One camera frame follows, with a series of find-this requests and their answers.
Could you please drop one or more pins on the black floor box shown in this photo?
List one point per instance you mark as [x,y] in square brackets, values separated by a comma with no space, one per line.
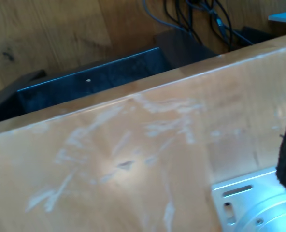
[251,36]

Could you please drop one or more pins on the pale blue panel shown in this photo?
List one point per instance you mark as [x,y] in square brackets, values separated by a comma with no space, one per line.
[284,17]

